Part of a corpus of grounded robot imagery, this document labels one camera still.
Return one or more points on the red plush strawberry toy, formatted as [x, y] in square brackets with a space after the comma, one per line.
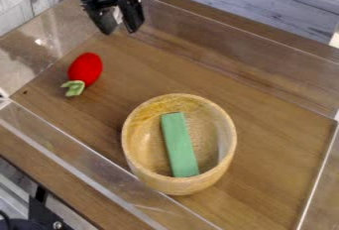
[85, 72]

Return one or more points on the light wooden bowl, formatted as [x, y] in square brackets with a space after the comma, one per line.
[214, 138]

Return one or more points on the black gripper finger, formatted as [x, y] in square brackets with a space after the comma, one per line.
[103, 19]
[133, 14]

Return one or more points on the black table clamp mount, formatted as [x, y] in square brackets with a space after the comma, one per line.
[42, 217]

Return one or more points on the green rectangular block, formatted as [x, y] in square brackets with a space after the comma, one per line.
[179, 145]

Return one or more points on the clear acrylic tray wall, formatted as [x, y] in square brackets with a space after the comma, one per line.
[277, 87]

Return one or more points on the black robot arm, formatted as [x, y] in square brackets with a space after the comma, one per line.
[117, 13]

